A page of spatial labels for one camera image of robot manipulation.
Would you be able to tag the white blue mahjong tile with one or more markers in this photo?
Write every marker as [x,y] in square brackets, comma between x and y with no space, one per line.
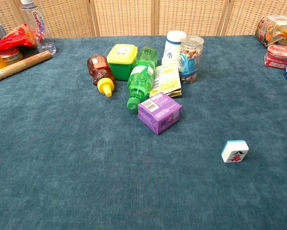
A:
[233,153]

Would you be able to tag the purple wrapped box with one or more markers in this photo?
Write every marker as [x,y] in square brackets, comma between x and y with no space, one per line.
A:
[158,112]

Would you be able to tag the green plastic soda bottle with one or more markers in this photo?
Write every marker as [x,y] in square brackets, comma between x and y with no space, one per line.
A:
[141,76]

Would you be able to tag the yellow white foil sachet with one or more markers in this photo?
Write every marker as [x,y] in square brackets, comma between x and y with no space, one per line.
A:
[166,80]

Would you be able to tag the green box with yellow lid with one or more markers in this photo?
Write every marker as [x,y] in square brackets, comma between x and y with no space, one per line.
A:
[120,63]

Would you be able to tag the brown honey squeeze bottle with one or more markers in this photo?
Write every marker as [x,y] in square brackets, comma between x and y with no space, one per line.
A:
[100,70]

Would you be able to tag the white cylindrical bottle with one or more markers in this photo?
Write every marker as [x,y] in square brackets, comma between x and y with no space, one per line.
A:
[171,49]

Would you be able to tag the clear plastic snack jar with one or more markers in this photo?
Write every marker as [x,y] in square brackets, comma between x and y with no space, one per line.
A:
[190,60]

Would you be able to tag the teal velvet tablecloth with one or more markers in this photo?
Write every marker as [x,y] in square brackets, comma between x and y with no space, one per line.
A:
[86,167]

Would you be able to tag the woven rattan folding screen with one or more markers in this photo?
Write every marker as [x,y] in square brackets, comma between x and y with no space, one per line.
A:
[134,16]

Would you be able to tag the wooden rolling pin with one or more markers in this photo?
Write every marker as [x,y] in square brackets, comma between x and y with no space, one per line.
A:
[18,65]

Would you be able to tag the clear water bottle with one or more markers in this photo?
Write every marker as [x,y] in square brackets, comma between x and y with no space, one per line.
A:
[36,24]

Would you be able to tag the red white instant cup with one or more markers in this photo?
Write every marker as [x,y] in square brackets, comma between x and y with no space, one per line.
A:
[278,57]

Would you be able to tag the round metal tin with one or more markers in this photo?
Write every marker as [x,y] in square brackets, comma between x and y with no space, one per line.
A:
[10,55]

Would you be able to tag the red plastic snack bag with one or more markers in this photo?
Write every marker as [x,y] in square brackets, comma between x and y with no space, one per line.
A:
[16,39]

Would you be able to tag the colourful snack bag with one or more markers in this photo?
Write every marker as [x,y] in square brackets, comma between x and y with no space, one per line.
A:
[275,30]

